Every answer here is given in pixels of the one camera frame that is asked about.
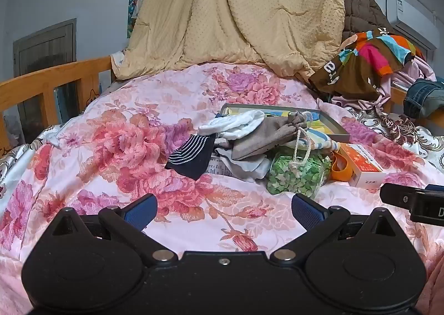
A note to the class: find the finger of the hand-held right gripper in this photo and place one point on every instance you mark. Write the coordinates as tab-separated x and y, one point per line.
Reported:
397	195

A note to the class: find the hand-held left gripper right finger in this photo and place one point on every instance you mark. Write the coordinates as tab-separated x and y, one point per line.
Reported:
307	212

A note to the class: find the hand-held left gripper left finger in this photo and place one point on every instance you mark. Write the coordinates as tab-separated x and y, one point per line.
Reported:
140	212

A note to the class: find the navy striped sock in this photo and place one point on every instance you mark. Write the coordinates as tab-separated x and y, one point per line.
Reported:
192	158

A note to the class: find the grey beige sock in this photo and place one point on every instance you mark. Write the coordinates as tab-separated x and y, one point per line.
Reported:
256	143

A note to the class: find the grey cardboard box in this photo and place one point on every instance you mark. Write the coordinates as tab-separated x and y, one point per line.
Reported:
338	131

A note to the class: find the white sock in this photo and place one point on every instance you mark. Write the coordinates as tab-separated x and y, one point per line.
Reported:
236	122

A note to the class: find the jar of green paper stars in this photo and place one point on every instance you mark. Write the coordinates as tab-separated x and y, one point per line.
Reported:
295	176

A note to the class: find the orange and white carton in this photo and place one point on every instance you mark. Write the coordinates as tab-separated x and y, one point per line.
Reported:
364	165

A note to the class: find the pink floral bedspread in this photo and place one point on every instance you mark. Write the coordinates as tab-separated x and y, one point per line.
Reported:
121	145

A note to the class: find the pastel striped towel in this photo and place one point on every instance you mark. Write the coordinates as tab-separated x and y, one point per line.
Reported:
322	143

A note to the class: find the blue jeans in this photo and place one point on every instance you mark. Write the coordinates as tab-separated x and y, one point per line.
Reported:
425	98

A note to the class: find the pale pink cloth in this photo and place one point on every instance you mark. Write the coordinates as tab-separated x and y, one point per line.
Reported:
412	72

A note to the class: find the brown multicolour striped garment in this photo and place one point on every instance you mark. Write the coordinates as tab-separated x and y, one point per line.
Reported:
353	68

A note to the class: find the white printed cloth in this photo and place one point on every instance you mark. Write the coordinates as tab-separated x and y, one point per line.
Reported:
117	59

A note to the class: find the white air conditioner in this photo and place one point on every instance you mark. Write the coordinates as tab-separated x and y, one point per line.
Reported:
409	13

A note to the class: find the grey-brown door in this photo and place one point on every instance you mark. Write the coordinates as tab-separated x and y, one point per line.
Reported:
45	51

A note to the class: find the brown quilted blanket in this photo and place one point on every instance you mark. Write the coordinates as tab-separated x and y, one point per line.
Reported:
360	9

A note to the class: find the yellow dotted quilt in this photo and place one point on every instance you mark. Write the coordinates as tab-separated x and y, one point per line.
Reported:
225	23

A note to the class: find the wooden side rail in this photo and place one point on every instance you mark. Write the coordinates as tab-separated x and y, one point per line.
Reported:
402	101

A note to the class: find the teal wall poster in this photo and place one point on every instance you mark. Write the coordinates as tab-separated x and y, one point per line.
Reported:
134	9

